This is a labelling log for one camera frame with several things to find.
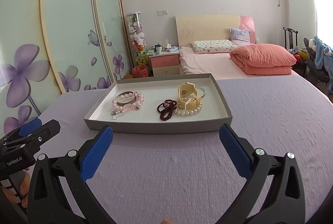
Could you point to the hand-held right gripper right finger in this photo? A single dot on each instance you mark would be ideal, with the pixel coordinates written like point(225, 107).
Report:
point(234, 151)

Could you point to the folded orange quilt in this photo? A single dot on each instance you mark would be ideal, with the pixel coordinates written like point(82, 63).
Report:
point(262, 57)

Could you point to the red bin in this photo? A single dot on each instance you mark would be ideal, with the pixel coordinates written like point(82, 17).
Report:
point(140, 72)

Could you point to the lilac pillow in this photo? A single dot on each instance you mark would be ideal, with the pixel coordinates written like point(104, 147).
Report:
point(239, 36)

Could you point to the thin silver bangle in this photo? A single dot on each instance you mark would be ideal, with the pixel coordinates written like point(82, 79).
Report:
point(205, 92)

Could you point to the green booklet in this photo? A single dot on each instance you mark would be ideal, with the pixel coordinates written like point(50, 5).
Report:
point(151, 52)

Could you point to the grey cardboard box tray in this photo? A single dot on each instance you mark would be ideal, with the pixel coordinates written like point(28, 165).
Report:
point(151, 100)

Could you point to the tissue box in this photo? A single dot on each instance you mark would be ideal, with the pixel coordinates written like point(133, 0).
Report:
point(167, 45)

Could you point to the colourful toys pile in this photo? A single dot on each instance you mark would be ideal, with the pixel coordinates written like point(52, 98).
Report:
point(301, 55)

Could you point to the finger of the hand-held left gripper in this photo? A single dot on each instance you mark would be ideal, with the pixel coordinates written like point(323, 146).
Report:
point(41, 135)
point(30, 126)

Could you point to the yellow wrist watch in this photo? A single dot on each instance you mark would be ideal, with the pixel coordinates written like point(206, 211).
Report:
point(185, 89)

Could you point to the pink and white nightstand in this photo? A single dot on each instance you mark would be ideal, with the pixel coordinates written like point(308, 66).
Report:
point(165, 63)

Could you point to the dark wooden chair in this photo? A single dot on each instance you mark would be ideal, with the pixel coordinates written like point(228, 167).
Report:
point(288, 39)

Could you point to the cream and pink headboard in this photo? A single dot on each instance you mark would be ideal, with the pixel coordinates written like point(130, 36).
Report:
point(203, 26)

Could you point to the wide silver bangle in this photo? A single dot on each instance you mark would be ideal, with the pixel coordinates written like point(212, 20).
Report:
point(123, 104)

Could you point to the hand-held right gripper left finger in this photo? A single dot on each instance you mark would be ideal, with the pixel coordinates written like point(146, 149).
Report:
point(96, 153)

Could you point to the white mug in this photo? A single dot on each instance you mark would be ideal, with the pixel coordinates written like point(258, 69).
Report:
point(158, 50)

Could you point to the floral sliding door wardrobe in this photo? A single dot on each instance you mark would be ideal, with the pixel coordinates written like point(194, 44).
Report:
point(65, 18)

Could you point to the pink bed mattress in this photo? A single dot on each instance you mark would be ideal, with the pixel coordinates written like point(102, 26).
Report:
point(208, 62)

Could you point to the white wall socket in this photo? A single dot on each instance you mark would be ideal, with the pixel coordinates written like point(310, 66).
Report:
point(162, 12)

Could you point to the blue garment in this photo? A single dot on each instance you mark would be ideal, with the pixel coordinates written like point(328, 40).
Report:
point(321, 53)

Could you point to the clear plush toy tube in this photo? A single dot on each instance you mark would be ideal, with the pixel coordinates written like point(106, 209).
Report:
point(136, 36)

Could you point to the printed white pillow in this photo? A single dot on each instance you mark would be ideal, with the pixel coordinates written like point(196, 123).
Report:
point(212, 46)

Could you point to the person's left hand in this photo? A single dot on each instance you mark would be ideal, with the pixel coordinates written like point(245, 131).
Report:
point(24, 185)

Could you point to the blue packet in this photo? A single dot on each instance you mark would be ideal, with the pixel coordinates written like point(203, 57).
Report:
point(173, 50)

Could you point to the grey chair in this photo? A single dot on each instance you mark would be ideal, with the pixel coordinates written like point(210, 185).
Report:
point(312, 70)

